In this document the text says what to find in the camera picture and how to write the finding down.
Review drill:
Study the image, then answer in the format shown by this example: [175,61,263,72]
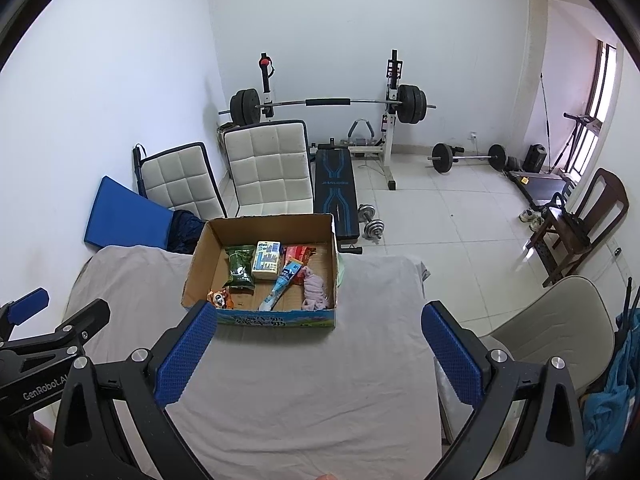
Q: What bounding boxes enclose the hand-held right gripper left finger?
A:
[52,300,219,480]

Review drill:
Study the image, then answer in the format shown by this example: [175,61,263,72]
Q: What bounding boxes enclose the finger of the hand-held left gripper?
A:
[0,287,50,340]
[0,298,112,361]

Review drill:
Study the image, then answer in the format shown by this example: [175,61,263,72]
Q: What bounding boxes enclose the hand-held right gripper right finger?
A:
[421,301,587,480]

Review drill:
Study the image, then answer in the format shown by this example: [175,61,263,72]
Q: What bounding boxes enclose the orange snack packet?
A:
[207,287,236,310]

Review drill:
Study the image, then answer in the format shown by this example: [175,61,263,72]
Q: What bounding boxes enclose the green wet wipes pack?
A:
[223,244,257,292]

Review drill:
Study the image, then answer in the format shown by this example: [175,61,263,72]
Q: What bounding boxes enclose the blue tube packet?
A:
[258,259,303,312]

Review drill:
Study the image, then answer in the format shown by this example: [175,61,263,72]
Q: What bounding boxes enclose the white tissue pack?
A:
[250,240,282,281]

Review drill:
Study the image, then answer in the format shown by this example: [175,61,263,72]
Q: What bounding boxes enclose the pink cloth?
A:
[299,266,331,312]

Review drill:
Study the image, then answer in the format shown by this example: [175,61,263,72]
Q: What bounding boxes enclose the red soft packet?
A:
[282,244,318,271]

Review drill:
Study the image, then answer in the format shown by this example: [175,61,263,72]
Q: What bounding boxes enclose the cardboard box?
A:
[181,212,340,330]

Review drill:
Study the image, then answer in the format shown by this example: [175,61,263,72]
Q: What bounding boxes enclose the blue foam mat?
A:
[82,175,176,251]

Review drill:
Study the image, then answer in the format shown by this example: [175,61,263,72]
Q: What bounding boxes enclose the beige plastic chair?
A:
[437,275,616,446]

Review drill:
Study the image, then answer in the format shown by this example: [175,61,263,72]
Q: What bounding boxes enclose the grey table cloth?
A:
[60,245,443,480]

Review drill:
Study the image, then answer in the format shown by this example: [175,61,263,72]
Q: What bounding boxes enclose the dark blue cloth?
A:
[166,209,207,255]

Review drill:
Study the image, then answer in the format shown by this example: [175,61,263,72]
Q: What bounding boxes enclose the white padded chair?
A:
[137,141,228,221]
[221,119,317,218]

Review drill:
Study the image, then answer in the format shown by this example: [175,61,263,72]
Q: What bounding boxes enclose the black thin rods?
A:
[620,277,640,328]

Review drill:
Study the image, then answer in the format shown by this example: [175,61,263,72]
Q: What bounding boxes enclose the treadmill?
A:
[505,112,606,211]

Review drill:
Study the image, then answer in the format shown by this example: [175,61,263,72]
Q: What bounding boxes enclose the short barbell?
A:
[427,142,507,175]

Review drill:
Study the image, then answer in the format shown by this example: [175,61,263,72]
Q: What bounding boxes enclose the black weight bench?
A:
[312,142,363,256]

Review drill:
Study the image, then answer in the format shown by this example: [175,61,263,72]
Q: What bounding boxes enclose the white barbell rack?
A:
[257,50,405,192]

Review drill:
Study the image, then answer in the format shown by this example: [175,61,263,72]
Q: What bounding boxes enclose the black speaker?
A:
[525,144,551,173]

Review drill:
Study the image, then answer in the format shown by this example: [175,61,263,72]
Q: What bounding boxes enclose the dark wooden chair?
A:
[525,167,631,288]

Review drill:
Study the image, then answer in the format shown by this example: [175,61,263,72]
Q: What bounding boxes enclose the small brown box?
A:
[216,122,240,153]

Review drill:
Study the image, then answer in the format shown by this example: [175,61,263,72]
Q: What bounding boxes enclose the thin long rod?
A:
[539,73,553,161]

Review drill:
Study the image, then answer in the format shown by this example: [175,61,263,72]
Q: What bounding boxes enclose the long barbell with black plates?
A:
[218,84,437,126]

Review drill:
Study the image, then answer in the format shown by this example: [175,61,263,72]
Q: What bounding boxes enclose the brown framed window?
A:
[582,40,619,171]

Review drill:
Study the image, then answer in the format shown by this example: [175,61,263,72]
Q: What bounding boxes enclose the grey exercise handle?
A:
[347,118,377,145]

